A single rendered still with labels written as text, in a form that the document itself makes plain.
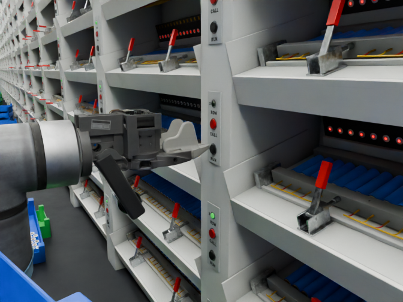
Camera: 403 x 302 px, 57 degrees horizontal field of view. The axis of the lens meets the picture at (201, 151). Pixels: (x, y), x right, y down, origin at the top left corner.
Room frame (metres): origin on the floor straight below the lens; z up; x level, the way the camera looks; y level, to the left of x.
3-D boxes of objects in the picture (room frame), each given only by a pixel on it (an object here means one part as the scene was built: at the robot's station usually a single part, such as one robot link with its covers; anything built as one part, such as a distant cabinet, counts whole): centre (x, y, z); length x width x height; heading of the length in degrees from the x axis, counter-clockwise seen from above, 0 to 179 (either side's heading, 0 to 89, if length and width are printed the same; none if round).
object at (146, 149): (0.53, 0.12, 0.59); 0.12 x 0.08 x 0.09; 120
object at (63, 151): (0.49, 0.19, 0.58); 0.10 x 0.05 x 0.09; 30
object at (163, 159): (0.54, 0.06, 0.56); 0.09 x 0.05 x 0.02; 120
